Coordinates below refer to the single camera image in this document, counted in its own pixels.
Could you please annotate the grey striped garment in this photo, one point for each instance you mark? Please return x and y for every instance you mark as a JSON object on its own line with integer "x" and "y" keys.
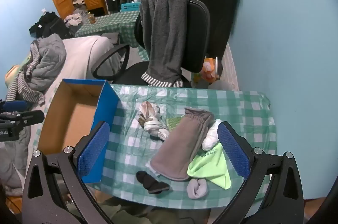
{"x": 18, "y": 86}

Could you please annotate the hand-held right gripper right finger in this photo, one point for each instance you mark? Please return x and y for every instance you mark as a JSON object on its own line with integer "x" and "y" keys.
{"x": 233, "y": 151}

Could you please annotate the amber bottle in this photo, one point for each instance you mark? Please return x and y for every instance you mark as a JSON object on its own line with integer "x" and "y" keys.
{"x": 92, "y": 18}

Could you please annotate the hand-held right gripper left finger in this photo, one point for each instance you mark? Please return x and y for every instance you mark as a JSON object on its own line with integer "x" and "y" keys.
{"x": 93, "y": 151}

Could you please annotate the white bed cover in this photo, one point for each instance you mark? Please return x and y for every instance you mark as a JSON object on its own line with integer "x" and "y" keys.
{"x": 79, "y": 60}

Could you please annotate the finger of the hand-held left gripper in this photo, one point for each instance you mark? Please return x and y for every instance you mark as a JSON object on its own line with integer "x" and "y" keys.
{"x": 14, "y": 105}
{"x": 31, "y": 117}

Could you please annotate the lime green cloth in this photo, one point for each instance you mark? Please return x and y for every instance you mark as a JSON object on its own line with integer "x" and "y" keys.
{"x": 208, "y": 166}

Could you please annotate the black clothes pile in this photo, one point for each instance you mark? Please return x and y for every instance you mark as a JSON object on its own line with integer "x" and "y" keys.
{"x": 50, "y": 24}

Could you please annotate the white radiator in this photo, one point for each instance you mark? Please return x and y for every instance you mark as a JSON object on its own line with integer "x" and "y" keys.
{"x": 229, "y": 68}

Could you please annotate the pale green pillow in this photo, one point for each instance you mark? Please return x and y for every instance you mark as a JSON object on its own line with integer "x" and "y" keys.
{"x": 12, "y": 73}

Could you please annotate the light grey clothes pile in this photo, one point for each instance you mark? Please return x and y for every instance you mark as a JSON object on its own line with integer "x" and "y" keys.
{"x": 74, "y": 19}

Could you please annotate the black office chair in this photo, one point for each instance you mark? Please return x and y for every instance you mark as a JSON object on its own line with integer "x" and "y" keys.
{"x": 198, "y": 36}

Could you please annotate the teal box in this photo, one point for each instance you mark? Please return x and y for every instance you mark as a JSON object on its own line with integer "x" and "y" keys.
{"x": 130, "y": 8}

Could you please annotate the grey sock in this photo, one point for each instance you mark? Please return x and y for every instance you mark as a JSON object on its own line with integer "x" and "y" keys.
{"x": 196, "y": 189}

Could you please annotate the green sparkly knit cloth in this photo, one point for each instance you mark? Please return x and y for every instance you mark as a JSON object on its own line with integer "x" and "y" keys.
{"x": 173, "y": 123}

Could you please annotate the green checkered tablecloth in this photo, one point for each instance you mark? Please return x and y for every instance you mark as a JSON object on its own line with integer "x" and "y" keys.
{"x": 237, "y": 107}
{"x": 105, "y": 23}

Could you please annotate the taupe fleece garment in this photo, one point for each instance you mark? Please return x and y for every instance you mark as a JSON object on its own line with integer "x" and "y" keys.
{"x": 179, "y": 150}

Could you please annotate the white sock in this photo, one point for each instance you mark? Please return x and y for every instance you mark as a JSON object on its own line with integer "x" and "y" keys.
{"x": 211, "y": 138}

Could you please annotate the beige patterned sock bundle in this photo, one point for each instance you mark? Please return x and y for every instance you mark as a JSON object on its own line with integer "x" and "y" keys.
{"x": 151, "y": 121}

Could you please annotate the orange snack bag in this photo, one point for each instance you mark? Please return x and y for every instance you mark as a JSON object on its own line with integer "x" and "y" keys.
{"x": 208, "y": 68}

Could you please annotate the dark grey sweater on chair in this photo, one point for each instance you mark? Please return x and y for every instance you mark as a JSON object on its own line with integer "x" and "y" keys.
{"x": 163, "y": 36}

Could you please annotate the black sock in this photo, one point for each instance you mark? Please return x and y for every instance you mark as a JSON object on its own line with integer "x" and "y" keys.
{"x": 150, "y": 181}

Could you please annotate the blue cardboard box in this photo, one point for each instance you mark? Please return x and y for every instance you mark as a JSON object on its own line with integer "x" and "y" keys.
{"x": 76, "y": 121}

